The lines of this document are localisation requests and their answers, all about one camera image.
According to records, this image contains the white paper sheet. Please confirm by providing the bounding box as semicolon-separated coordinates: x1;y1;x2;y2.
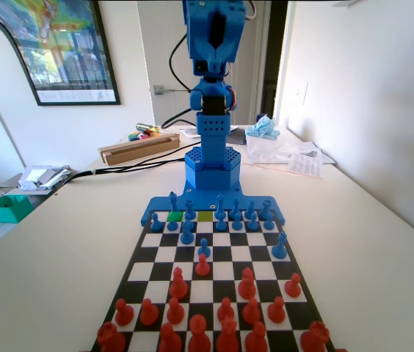
178;127;203;139

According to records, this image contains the black white chessboard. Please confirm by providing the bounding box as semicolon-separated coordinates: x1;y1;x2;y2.
91;209;336;352

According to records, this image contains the black cable bundle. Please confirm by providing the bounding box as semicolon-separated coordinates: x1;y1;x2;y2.
54;152;193;186

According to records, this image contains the white paper stack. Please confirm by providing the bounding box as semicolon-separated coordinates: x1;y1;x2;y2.
283;141;337;166

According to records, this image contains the crumpled paper pile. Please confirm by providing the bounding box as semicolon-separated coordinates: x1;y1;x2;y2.
18;164;73;191

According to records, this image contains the black camera cable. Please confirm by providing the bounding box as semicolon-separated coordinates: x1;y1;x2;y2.
160;32;197;128

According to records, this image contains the black framed poster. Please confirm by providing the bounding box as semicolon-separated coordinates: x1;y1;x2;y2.
18;0;122;107

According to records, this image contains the red bishop chess piece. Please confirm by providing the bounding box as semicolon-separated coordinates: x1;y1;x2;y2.
158;322;184;352
244;321;269;352

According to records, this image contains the group of blue chess pieces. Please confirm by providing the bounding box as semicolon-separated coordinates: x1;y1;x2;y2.
139;186;287;227

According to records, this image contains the dark grey pad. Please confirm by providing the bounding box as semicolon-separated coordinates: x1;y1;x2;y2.
228;126;249;147

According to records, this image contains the long cardboard box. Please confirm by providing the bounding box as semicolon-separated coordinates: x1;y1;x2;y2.
98;133;181;166

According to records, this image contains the silver door handle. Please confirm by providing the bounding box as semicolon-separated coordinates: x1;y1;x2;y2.
153;84;192;97

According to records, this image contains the clear plastic bag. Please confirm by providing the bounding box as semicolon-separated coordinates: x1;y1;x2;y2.
246;135;320;165

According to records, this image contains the red queen chess piece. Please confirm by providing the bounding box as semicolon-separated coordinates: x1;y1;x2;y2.
216;315;240;352

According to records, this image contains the coloured marker set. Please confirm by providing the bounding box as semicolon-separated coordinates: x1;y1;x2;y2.
128;131;164;142

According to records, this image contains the red rook chess piece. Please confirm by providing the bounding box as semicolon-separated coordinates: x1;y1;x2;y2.
299;320;331;351
96;321;127;352

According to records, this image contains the white door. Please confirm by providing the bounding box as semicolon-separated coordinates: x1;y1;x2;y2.
137;0;266;128

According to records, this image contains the printed paper sheet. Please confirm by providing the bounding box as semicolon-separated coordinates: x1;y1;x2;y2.
286;153;325;180

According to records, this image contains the yellow handled screwdriver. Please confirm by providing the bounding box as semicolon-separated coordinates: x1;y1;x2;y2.
136;122;173;136

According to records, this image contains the green plastic box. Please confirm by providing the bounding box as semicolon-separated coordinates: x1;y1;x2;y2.
0;194;35;224

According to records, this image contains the red pawn chess piece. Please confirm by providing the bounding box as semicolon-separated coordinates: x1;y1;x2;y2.
114;298;134;326
267;296;286;324
217;297;236;322
241;297;261;326
139;298;159;326
284;273;302;298
195;254;210;276
166;297;185;326

